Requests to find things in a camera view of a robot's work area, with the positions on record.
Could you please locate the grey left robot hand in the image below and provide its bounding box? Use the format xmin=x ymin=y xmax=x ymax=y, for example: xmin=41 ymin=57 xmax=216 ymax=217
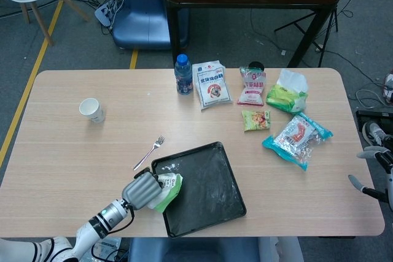
xmin=121 ymin=168 xmax=165 ymax=210

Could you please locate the grey black right robot hand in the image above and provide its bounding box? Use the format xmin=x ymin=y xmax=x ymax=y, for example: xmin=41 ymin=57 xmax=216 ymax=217
xmin=348 ymin=145 xmax=393 ymax=207

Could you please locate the green white corn starch bag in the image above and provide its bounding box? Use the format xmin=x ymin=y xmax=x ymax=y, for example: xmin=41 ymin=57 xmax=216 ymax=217
xmin=146 ymin=172 xmax=184 ymax=214

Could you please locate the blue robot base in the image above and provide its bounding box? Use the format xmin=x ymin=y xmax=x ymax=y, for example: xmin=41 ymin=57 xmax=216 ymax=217
xmin=112 ymin=0 xmax=189 ymax=50

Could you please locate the black baking tray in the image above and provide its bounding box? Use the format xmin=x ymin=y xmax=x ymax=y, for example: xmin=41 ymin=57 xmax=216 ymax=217
xmin=150 ymin=141 xmax=247 ymax=239

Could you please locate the small green snack packet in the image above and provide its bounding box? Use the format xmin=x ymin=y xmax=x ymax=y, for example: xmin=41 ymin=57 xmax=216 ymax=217
xmin=241 ymin=109 xmax=271 ymax=133

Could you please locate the metal fork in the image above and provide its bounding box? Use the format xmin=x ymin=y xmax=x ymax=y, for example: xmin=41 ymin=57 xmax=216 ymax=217
xmin=132 ymin=135 xmax=166 ymax=171

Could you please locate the grey white sneaker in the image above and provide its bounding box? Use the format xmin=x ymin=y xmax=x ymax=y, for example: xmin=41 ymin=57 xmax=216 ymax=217
xmin=362 ymin=121 xmax=387 ymax=147

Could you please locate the black flat box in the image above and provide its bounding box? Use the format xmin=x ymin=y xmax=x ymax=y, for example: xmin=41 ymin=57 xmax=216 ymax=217
xmin=356 ymin=109 xmax=393 ymax=125

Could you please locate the white green plastic bag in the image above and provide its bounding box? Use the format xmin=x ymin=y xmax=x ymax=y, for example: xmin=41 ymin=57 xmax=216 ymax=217
xmin=91 ymin=236 xmax=123 ymax=262

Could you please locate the blue robot torso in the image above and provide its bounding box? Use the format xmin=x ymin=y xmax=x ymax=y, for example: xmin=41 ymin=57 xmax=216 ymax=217
xmin=127 ymin=236 xmax=262 ymax=262

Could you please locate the white paper cup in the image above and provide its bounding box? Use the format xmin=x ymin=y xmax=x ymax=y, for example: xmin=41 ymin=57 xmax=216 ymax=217
xmin=79 ymin=98 xmax=106 ymax=124

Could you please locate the teal clear snack bag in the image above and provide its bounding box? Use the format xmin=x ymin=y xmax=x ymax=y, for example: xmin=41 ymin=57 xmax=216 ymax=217
xmin=261 ymin=112 xmax=334 ymax=172

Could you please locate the blue drink bottle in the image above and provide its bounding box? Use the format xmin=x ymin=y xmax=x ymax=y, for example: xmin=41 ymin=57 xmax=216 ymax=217
xmin=174 ymin=53 xmax=194 ymax=96

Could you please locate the white sugar bag blue print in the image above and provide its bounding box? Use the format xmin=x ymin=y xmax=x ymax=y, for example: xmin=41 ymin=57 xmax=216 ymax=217
xmin=192 ymin=59 xmax=233 ymax=112

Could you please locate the green tissue pack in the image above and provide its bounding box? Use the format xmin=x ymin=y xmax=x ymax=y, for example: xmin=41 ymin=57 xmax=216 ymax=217
xmin=265 ymin=68 xmax=309 ymax=114

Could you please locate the white sugar bag pink print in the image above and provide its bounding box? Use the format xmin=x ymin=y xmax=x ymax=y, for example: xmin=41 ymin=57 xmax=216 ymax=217
xmin=236 ymin=65 xmax=267 ymax=107

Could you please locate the black tripod stand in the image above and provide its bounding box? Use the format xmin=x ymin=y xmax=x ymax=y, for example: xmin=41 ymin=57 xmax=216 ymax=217
xmin=274 ymin=4 xmax=340 ymax=68

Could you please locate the white power strip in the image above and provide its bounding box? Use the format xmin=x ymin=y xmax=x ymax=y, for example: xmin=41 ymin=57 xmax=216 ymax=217
xmin=94 ymin=0 xmax=123 ymax=26

